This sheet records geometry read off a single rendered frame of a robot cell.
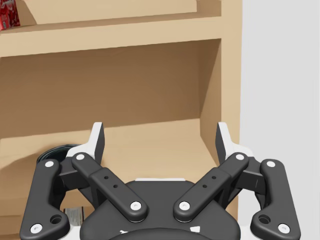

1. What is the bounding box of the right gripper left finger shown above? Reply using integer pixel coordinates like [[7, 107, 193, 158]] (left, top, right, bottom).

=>
[[19, 121, 149, 238]]

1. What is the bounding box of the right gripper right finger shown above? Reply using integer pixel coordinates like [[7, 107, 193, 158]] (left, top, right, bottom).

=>
[[172, 121, 302, 240]]

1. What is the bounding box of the flat round can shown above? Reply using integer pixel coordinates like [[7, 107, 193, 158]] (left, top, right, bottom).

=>
[[36, 143, 79, 165]]

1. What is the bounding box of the pale wooden shelf unit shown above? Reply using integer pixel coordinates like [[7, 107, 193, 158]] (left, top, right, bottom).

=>
[[0, 0, 243, 240]]

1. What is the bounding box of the red carton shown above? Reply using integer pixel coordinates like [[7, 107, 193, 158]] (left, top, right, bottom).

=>
[[0, 0, 21, 32]]

